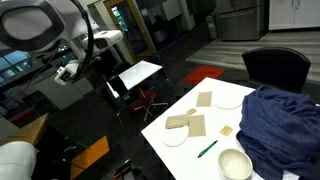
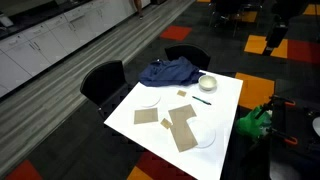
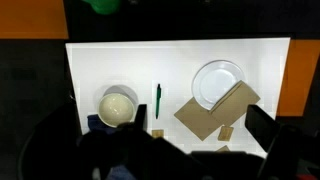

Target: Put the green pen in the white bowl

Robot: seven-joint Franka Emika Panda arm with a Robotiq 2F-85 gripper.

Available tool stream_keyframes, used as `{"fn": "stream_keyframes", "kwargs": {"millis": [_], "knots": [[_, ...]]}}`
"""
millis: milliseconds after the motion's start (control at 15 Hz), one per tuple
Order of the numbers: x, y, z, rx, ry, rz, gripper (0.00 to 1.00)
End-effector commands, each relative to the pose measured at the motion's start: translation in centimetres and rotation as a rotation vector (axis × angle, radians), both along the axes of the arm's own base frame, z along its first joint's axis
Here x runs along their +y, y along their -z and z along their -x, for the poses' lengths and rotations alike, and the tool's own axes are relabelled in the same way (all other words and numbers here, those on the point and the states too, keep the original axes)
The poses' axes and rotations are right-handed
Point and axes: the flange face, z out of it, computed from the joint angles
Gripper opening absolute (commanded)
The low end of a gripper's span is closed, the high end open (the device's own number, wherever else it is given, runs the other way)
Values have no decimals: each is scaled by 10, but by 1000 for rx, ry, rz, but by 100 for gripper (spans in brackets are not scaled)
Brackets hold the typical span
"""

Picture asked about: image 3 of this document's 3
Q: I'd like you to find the green pen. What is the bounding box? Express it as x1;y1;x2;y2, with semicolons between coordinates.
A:
155;83;162;120

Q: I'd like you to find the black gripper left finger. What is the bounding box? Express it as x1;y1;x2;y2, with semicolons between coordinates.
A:
133;103;148;132

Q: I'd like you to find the white plate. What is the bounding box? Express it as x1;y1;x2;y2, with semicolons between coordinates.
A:
191;59;247;111

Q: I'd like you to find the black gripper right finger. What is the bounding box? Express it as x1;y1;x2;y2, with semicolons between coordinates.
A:
244;104;281;156

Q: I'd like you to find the green plastic container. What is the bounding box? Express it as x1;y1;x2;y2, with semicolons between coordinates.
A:
83;0;122;15

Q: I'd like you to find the small wooden block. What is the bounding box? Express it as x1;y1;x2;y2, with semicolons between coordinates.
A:
151;129;165;139
217;125;235;142
215;145;231;153

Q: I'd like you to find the blue cloth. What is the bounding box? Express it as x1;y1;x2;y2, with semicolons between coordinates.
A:
87;113;136;180

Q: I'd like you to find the white bowl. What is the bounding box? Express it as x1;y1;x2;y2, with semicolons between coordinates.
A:
96;92;136;129

